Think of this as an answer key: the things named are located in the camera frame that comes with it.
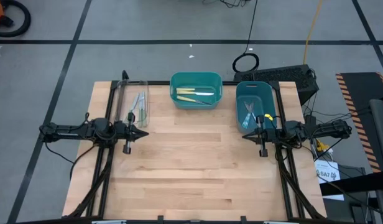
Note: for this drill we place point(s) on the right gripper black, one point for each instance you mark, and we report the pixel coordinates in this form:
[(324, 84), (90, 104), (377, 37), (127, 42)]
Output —
[(266, 135)]

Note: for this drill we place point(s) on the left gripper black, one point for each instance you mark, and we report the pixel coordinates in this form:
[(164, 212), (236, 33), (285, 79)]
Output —
[(123, 132)]

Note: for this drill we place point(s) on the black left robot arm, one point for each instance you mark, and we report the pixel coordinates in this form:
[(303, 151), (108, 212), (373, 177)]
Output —
[(70, 133)]

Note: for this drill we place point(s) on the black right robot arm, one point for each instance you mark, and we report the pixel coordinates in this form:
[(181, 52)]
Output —
[(328, 129)]

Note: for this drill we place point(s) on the blue-green plastic bin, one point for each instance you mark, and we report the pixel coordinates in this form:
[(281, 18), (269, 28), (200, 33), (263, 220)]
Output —
[(266, 105)]

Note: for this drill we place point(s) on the clear plastic container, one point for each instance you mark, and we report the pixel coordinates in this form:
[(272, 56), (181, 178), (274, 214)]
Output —
[(132, 87)]

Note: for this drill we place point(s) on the yellow plug connector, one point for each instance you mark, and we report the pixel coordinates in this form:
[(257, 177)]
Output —
[(321, 146)]

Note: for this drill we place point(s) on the white paper label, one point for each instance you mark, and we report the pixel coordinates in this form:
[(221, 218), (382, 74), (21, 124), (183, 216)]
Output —
[(326, 169)]

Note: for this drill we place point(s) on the teal plastic bin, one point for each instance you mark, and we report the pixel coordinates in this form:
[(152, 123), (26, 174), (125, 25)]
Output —
[(194, 76)]

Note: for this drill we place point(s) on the black hazard striped mat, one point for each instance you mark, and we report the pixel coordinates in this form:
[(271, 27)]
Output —
[(359, 93)]

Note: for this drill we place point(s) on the black stand beam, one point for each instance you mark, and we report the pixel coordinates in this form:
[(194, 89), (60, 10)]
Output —
[(359, 185)]

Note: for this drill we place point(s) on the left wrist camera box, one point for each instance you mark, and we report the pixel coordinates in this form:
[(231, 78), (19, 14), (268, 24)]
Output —
[(131, 117)]

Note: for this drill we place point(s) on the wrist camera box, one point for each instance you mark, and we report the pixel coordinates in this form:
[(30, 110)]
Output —
[(131, 117), (259, 119)]

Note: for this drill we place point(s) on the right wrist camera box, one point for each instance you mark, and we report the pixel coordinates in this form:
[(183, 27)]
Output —
[(259, 119)]

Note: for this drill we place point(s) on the black aluminium table frame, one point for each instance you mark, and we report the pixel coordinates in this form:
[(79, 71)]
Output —
[(157, 82)]

